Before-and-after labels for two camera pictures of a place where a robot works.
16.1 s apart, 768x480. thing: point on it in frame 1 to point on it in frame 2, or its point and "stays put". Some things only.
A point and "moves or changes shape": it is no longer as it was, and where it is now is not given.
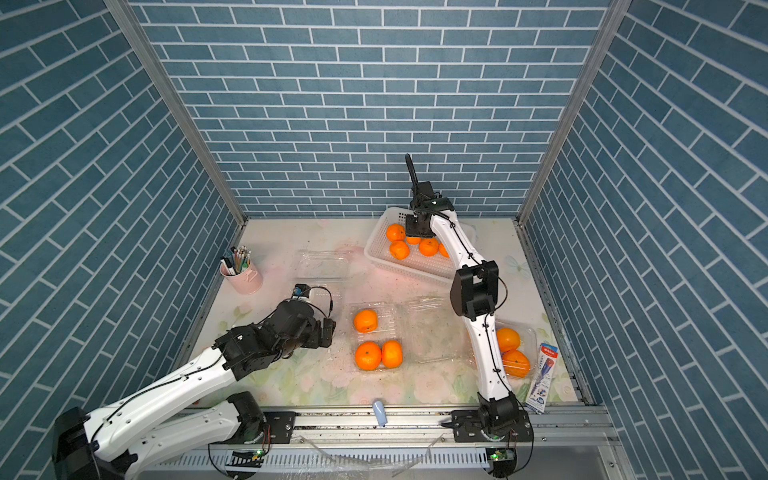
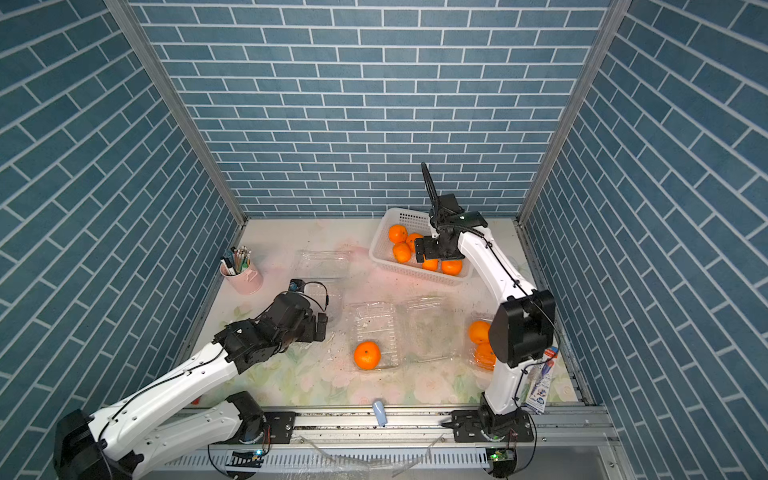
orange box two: [399, 249] stays put
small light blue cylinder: [380, 413] stays put
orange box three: [368, 355] stays put
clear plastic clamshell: [325, 273] stays put
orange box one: [366, 321] moves or changes shape
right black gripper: [410, 227] to [426, 242]
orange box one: [396, 232] stays put
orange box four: [392, 353] to [430, 264]
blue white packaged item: [540, 386] stays put
